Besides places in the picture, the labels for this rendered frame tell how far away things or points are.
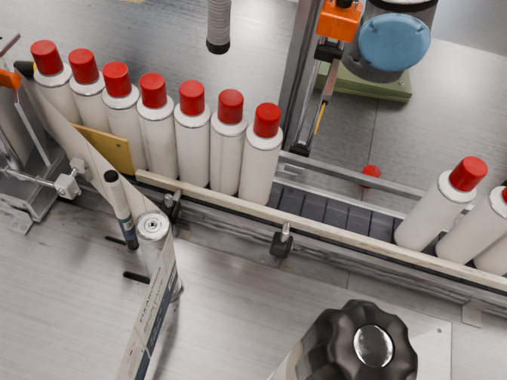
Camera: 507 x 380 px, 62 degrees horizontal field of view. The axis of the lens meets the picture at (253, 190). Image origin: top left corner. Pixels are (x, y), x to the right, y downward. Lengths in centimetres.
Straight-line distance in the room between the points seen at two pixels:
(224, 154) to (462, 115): 61
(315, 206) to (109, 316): 36
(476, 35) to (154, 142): 94
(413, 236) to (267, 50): 57
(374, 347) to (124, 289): 41
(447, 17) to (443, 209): 80
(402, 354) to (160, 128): 42
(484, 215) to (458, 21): 79
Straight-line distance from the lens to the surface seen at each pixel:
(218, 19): 59
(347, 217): 73
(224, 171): 64
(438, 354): 69
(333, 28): 53
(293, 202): 71
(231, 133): 57
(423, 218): 65
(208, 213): 69
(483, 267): 75
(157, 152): 65
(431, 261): 69
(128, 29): 109
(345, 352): 32
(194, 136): 59
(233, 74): 97
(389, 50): 79
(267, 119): 53
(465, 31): 131
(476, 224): 65
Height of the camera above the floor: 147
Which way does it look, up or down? 56 degrees down
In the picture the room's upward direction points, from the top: 10 degrees clockwise
